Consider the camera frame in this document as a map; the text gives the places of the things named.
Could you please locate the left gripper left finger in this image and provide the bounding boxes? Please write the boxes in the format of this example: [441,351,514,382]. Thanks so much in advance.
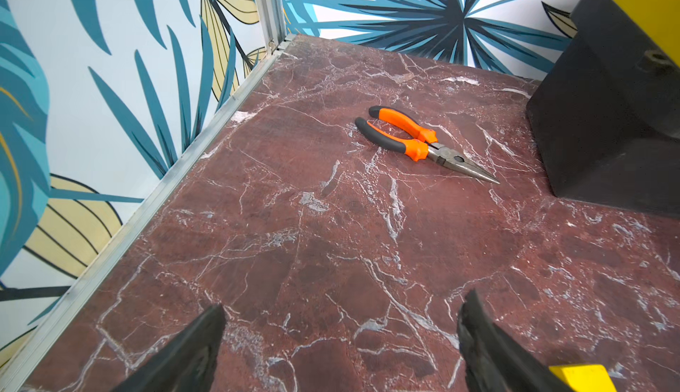
[114,305,226,391]

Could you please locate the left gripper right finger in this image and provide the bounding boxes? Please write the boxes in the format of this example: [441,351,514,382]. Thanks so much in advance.
[457,289,571,392]

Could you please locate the yellow block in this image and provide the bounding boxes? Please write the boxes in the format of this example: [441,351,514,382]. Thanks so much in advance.
[549,364,616,392]

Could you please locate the yellow black toolbox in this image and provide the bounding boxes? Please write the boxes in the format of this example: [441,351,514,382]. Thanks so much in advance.
[527,0,679,217]

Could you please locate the small orange-handled pliers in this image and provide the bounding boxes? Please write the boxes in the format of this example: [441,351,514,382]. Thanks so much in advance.
[354,105,499,184]

